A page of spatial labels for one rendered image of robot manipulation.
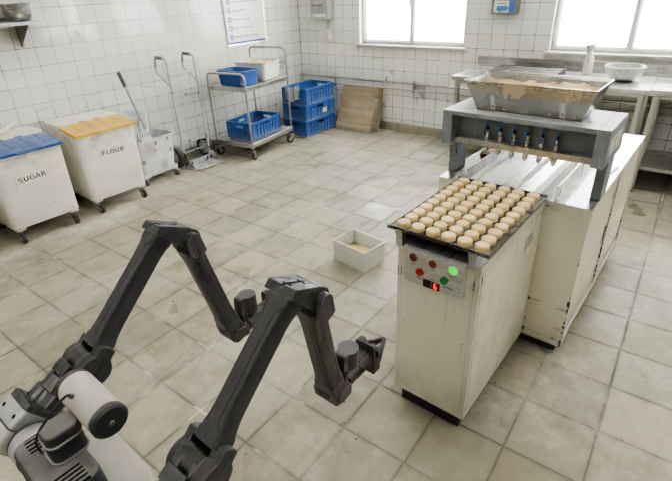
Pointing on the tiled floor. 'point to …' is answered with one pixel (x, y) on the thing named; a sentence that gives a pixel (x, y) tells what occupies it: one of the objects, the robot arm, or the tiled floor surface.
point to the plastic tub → (359, 250)
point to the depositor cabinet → (567, 238)
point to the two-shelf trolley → (248, 109)
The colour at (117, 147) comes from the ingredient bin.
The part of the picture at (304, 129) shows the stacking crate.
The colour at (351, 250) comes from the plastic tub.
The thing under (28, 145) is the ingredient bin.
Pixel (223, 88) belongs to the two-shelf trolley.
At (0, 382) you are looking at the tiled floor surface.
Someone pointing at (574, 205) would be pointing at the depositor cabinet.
